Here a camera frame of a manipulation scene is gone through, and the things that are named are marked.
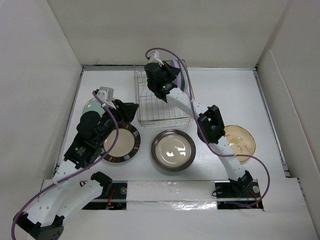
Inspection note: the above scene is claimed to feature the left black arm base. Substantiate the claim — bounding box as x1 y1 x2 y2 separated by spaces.
82 181 128 210

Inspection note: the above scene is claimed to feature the purple round plate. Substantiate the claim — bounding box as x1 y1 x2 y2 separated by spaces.
169 59 184 91

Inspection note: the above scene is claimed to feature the rectangular light green plate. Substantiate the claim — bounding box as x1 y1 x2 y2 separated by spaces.
181 67 189 93

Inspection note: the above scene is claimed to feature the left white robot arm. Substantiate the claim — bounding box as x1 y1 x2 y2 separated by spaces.
11 99 139 240

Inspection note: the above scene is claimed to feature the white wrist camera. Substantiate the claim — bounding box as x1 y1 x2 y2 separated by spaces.
92 86 115 108
148 50 164 67

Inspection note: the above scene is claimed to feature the beige bird pattern plate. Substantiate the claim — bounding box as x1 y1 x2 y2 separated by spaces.
224 125 256 164

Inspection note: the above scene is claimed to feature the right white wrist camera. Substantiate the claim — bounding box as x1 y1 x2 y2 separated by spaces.
148 50 164 67

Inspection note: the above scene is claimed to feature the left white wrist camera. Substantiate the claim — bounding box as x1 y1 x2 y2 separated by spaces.
92 86 115 108

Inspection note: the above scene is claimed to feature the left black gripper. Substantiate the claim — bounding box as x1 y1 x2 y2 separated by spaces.
96 99 138 146

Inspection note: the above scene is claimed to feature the round light green plate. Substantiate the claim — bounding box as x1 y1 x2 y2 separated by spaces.
82 97 105 116

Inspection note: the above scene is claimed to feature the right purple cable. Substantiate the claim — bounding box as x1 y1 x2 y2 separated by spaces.
145 47 271 209

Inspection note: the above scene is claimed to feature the brown rimmed deep plate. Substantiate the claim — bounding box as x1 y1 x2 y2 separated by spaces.
150 129 196 173

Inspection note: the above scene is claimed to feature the purple cable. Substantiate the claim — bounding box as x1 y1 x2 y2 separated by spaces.
11 90 120 240
145 47 271 209

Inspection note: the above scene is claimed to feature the metal wire dish rack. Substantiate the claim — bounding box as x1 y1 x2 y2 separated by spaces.
134 67 193 128

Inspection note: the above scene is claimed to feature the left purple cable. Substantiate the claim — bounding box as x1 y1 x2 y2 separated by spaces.
11 90 120 240

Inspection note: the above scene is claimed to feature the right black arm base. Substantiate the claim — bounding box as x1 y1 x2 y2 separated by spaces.
211 180 264 210

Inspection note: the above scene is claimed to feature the striped rim beige plate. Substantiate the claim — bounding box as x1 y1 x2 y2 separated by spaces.
104 124 141 164

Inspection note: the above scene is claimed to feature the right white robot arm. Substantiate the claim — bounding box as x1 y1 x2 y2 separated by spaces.
144 62 253 198

